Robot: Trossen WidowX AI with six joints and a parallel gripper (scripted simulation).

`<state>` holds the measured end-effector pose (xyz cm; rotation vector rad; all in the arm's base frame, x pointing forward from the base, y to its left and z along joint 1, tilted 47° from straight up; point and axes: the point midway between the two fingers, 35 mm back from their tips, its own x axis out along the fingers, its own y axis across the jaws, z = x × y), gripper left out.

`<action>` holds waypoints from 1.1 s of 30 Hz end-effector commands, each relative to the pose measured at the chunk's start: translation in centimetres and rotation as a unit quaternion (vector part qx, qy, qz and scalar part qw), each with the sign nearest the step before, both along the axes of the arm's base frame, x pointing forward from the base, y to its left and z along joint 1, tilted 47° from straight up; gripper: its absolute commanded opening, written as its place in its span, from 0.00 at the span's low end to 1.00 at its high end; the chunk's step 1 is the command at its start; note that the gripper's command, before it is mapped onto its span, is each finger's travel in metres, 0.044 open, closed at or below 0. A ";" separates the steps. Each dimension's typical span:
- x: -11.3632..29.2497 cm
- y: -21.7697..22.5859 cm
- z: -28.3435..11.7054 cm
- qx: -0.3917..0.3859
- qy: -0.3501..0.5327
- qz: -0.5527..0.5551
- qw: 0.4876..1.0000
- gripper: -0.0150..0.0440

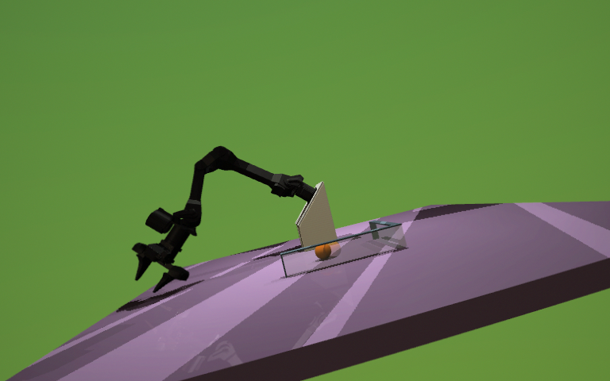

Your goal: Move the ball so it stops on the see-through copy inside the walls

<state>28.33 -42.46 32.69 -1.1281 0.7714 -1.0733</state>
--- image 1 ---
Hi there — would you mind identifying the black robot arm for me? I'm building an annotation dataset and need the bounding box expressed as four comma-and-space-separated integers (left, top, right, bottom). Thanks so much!
143, 146, 317, 263

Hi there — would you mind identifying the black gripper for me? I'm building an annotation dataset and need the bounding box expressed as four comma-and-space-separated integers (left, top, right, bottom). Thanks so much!
131, 237, 190, 293

